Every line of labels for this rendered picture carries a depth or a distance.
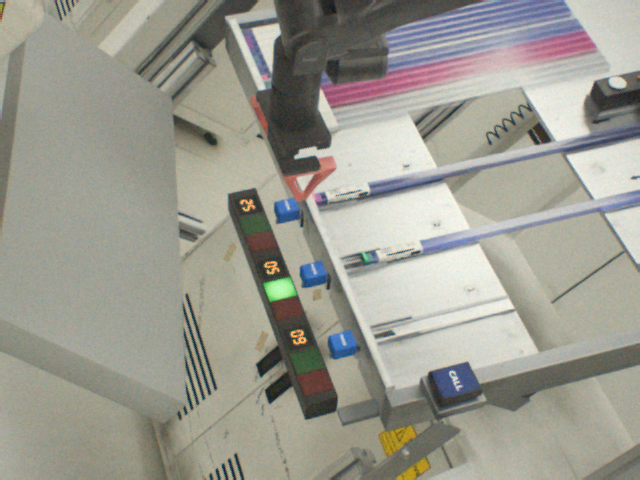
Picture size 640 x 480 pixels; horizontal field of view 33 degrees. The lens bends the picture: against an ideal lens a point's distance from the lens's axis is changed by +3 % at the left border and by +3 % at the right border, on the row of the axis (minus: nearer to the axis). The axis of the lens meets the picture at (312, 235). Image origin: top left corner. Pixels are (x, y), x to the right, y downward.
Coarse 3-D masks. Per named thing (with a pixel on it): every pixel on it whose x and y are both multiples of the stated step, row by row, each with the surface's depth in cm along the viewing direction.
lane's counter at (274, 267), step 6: (276, 258) 137; (258, 264) 136; (264, 264) 136; (270, 264) 136; (276, 264) 136; (282, 264) 136; (264, 270) 135; (270, 270) 135; (276, 270) 135; (282, 270) 135; (264, 276) 135; (270, 276) 135; (276, 276) 135
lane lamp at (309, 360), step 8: (304, 352) 128; (312, 352) 128; (296, 360) 127; (304, 360) 127; (312, 360) 127; (320, 360) 127; (296, 368) 127; (304, 368) 127; (312, 368) 127; (320, 368) 127
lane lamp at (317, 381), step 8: (304, 376) 126; (312, 376) 126; (320, 376) 126; (328, 376) 126; (304, 384) 125; (312, 384) 125; (320, 384) 125; (328, 384) 125; (304, 392) 125; (312, 392) 125
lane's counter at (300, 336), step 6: (306, 324) 131; (288, 330) 130; (294, 330) 130; (300, 330) 130; (306, 330) 130; (288, 336) 129; (294, 336) 129; (300, 336) 129; (306, 336) 129; (288, 342) 129; (294, 342) 129; (300, 342) 129; (306, 342) 129; (312, 342) 129; (294, 348) 128
